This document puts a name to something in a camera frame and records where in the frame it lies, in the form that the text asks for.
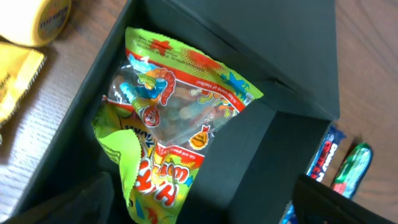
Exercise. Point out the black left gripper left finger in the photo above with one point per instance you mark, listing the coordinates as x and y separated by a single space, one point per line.
88 202

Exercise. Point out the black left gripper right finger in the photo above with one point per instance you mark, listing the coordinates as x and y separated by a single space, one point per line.
315 203

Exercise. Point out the purple Dairy Milk bar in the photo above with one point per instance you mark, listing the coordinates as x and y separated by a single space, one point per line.
318 167

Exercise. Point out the green red candy bar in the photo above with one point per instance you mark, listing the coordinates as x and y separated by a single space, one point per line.
352 170

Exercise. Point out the dark green lidded box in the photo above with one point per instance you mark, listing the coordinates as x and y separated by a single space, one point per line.
286 49

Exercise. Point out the green Haribo gummy bag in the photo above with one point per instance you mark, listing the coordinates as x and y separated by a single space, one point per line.
163 108

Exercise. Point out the yellow Hacks candy bag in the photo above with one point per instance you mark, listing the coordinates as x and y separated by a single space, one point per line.
19 68

